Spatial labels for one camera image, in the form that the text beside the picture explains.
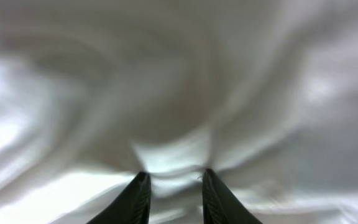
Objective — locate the white t-shirt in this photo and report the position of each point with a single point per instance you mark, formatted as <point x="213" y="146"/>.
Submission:
<point x="265" y="93"/>

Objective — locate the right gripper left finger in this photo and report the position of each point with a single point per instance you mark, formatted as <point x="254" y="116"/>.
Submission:
<point x="131" y="206"/>

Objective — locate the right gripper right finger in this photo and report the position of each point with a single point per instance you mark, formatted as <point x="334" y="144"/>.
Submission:
<point x="220" y="205"/>

